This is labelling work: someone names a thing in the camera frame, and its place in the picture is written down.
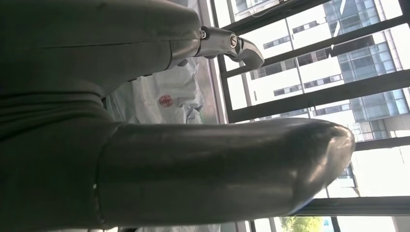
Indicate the large crumpled grey package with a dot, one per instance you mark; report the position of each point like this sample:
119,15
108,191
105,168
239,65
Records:
153,96

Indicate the dark window frame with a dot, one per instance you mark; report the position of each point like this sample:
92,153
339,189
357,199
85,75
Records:
320,96

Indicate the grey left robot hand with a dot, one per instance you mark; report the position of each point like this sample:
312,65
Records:
64,64

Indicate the building outside window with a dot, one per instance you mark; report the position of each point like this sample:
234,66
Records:
278,83

